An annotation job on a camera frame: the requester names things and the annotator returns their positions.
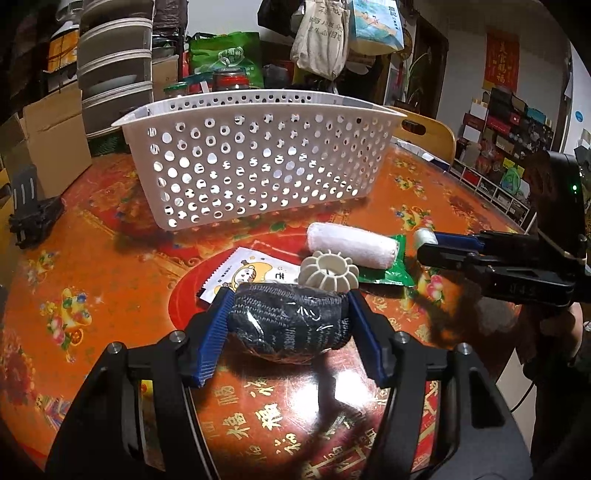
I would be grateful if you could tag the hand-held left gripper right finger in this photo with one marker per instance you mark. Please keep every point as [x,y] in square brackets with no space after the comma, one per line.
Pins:
[367,339]

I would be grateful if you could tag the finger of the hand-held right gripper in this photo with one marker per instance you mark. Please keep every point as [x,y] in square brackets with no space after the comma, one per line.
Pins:
[443,258]
[455,239]

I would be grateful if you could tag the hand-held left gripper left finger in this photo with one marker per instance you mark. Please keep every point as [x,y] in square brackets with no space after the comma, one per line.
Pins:
[213,337]

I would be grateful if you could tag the small white roll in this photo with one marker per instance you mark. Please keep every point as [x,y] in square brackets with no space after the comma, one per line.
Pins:
[424,238]

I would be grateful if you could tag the black cloth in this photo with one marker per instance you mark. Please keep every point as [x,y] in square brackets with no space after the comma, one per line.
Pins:
[288,321]

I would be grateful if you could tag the white perforated plastic basket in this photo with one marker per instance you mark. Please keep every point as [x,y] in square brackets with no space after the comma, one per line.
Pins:
[258,161]

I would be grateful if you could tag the green plastic packet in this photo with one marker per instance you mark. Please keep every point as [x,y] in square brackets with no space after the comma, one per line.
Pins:
[390,272]

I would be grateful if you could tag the white cartoon print packet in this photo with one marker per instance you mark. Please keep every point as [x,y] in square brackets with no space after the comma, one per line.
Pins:
[249,272]

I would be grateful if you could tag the beige round plastic scrubber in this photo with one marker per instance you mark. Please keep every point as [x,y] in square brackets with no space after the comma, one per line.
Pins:
[327,272]

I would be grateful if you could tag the white rolled towel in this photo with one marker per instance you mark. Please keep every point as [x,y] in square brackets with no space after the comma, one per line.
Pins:
[353,247]

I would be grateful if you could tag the shelf of small boxes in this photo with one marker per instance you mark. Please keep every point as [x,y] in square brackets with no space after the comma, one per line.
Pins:
[503,147]

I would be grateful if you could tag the wooden chair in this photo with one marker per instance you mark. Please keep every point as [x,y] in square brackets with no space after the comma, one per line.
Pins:
[431,136]

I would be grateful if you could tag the person's dark clothing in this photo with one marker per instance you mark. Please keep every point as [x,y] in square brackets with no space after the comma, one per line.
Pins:
[561,392]

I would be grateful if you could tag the red printed tablecloth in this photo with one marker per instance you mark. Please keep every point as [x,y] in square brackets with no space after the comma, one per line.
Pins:
[92,286]

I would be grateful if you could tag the green potted plant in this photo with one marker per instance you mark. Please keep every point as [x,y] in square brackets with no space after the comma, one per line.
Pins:
[418,76]

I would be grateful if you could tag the colourful printed bag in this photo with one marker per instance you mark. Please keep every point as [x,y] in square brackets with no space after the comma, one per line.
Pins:
[376,27]

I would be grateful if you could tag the beige canvas tote bag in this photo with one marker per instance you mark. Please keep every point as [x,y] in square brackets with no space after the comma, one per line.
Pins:
[323,41]

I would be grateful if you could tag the clear glass jar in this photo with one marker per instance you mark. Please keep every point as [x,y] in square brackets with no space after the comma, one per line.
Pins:
[178,91]

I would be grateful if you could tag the brown cardboard box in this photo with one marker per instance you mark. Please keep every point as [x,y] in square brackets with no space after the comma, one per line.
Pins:
[51,138]

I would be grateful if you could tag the red lidded jar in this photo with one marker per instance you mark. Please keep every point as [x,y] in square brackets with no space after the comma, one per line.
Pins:
[230,79]

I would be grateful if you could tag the green shopping bag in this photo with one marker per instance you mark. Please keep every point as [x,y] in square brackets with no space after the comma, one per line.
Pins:
[226,57]

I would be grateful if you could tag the red wall poster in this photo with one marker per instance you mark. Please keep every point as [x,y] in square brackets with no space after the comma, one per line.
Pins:
[502,60]

